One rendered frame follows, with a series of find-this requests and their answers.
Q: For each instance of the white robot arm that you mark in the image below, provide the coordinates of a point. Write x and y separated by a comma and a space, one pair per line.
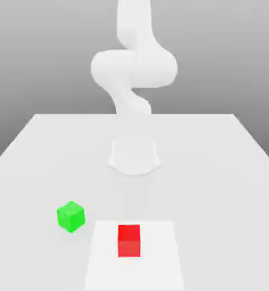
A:
134, 68

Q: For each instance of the small red cube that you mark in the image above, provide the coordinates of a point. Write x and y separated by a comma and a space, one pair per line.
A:
129, 241

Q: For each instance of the small green cube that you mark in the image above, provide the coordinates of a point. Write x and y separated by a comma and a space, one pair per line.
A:
71, 217

